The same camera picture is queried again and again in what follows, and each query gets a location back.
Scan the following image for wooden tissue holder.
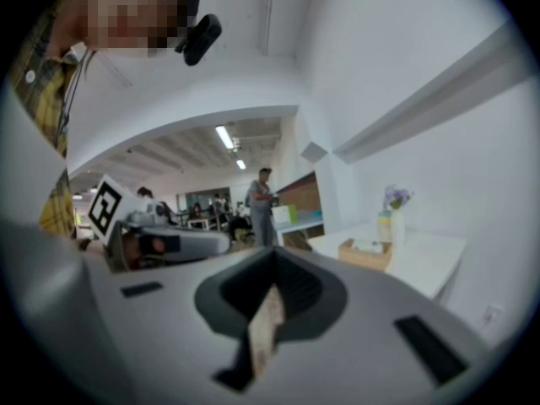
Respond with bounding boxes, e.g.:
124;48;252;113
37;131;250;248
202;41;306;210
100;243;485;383
337;238;393;273

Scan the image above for person's head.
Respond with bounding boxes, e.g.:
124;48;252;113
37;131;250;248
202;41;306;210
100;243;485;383
54;0;199;61

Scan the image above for long ceiling light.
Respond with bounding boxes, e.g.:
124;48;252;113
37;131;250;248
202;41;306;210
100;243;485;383
214;125;236;150

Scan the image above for pale blue yellow box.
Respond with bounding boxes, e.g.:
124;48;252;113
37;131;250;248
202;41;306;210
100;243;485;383
375;210;393;244

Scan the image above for white tissues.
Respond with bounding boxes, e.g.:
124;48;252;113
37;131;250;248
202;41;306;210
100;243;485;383
353;240;386;254

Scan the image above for white vase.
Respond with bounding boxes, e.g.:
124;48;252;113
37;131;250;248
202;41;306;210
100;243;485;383
389;208;407;266

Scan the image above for white and green box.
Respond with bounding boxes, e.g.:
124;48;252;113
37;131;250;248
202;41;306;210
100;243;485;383
271;204;299;224

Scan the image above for yellow plaid shirt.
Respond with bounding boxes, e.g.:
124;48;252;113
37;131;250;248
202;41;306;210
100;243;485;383
7;0;80;240

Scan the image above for person's left hand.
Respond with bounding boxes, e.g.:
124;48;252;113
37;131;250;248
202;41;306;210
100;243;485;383
121;233;168;267

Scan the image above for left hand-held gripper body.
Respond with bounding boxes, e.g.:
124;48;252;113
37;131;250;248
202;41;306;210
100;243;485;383
87;174;232;271

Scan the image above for purple flowers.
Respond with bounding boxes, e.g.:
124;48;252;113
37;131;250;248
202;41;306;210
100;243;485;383
382;184;414;211

